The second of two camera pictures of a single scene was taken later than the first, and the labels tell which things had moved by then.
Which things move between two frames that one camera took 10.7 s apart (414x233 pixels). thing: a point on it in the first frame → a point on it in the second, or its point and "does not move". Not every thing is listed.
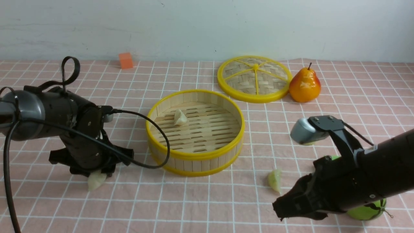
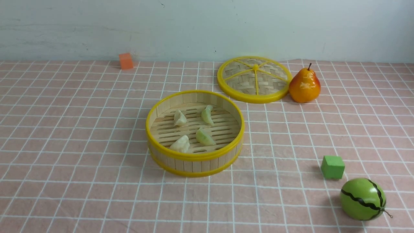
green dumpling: x=308 y=143 → x=206 y=115
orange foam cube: x=126 y=60 does not move
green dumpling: x=275 y=178 → x=204 y=138
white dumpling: x=95 y=179 → x=182 y=145
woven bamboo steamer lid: x=255 y=79 does not move
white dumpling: x=180 y=118 does not move
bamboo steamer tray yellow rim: x=205 y=130 does not move
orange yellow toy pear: x=305 y=86 does not move
